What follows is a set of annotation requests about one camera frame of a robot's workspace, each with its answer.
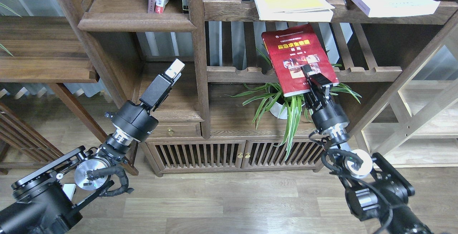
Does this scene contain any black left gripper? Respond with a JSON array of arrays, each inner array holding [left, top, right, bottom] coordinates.
[[111, 59, 185, 142]]

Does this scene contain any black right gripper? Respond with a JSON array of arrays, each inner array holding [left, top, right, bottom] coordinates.
[[301, 65, 350, 134]]

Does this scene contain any red cover book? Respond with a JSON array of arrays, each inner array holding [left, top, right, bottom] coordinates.
[[261, 24, 339, 97]]

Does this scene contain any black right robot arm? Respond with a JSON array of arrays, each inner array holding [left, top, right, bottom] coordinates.
[[302, 65, 432, 234]]

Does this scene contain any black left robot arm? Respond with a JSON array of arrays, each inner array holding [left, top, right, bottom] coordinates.
[[1, 59, 185, 234]]

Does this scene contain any spider plant in white pot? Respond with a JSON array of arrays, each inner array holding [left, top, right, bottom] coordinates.
[[235, 83, 360, 159]]

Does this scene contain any dark wooden bookshelf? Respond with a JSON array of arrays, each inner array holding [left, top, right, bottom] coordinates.
[[57, 0, 457, 174]]

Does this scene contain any dark wooden side table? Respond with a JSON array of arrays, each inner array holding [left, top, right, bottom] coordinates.
[[0, 16, 138, 176]]

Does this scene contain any light wooden shelf frame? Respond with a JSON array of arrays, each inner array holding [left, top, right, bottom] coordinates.
[[355, 26, 458, 167]]

